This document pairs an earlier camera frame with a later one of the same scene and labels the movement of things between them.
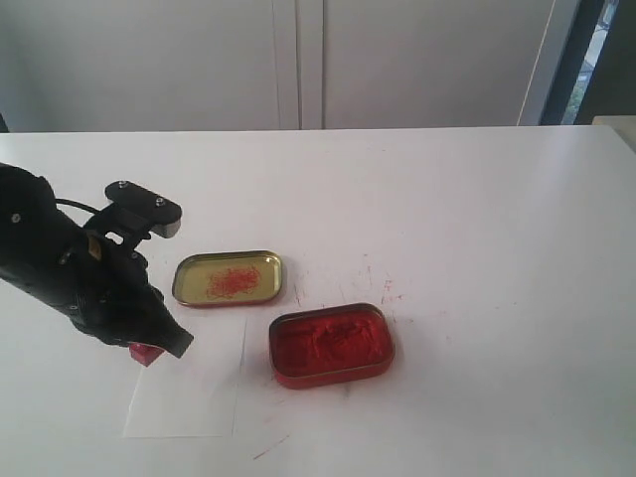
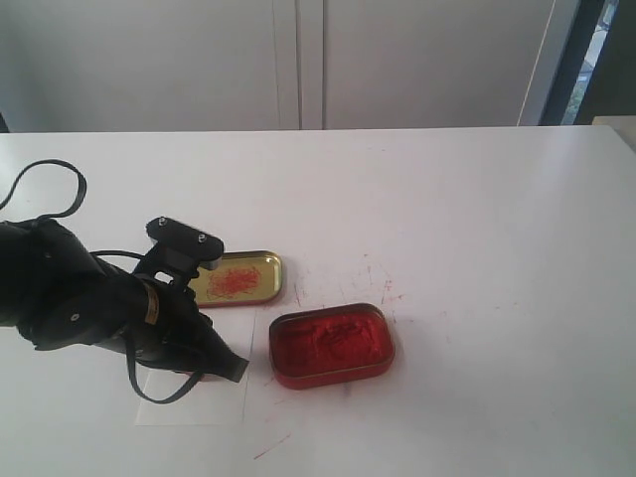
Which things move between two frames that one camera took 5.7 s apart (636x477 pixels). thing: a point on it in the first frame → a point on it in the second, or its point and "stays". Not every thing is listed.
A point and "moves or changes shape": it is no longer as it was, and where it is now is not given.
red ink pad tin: (330, 346) stays
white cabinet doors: (147, 66) stays
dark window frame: (596, 77) stays
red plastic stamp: (144, 353) moves or changes shape
